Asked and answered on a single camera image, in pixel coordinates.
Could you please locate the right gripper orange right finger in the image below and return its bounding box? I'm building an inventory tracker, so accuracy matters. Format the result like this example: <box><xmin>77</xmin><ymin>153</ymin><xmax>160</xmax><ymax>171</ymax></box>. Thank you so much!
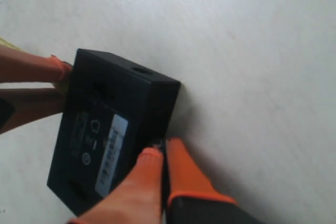
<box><xmin>165</xmin><ymin>137</ymin><xmax>260</xmax><ymax>223</ymax></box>

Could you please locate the yellow ethernet cable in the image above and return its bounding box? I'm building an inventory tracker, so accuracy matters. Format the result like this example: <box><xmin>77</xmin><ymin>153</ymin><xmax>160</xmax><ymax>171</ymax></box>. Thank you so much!
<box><xmin>0</xmin><ymin>37</ymin><xmax>70</xmax><ymax>96</ymax></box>

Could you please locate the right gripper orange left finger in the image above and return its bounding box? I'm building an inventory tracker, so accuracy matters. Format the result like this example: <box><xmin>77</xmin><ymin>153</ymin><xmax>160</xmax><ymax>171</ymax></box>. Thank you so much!
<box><xmin>68</xmin><ymin>147</ymin><xmax>164</xmax><ymax>223</ymax></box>

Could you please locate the black network switch box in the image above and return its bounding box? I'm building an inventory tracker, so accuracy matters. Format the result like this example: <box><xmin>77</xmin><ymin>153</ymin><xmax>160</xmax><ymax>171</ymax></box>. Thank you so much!
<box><xmin>47</xmin><ymin>49</ymin><xmax>181</xmax><ymax>216</ymax></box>

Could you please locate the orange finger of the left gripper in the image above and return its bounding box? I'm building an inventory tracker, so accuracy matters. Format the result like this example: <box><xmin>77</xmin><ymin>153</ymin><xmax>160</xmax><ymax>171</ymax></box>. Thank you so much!
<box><xmin>1</xmin><ymin>88</ymin><xmax>65</xmax><ymax>134</ymax></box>
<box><xmin>1</xmin><ymin>45</ymin><xmax>72</xmax><ymax>83</ymax></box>

